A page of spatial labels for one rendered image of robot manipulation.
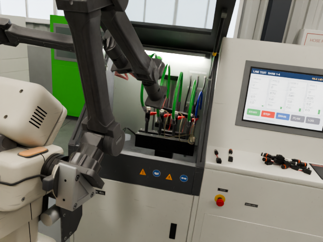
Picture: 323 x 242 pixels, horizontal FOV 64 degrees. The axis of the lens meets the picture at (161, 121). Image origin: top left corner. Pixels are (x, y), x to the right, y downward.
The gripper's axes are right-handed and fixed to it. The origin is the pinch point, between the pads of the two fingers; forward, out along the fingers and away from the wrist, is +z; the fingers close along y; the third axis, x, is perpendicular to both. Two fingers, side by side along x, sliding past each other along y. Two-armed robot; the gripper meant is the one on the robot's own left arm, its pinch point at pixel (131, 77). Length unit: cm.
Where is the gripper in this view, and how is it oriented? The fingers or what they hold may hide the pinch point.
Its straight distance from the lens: 118.9
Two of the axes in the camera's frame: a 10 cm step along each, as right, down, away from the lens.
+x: -1.9, 8.6, -4.8
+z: 3.6, 5.2, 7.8
